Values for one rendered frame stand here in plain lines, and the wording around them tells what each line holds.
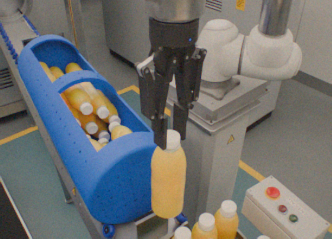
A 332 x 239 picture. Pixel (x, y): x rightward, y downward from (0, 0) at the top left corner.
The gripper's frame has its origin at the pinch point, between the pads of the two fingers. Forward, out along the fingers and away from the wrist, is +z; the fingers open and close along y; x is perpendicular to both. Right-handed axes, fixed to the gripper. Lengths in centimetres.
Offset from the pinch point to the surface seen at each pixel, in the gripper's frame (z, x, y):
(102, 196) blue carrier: 28.1, -16.4, 8.0
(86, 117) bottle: 30, -53, -6
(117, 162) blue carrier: 18.6, -15.6, 3.2
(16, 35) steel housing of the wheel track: 41, -193, -18
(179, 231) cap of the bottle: 30.4, 2.5, -1.9
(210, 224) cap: 30.1, 5.7, -9.0
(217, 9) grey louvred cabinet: 28, -121, -145
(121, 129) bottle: 24.5, -33.5, -8.7
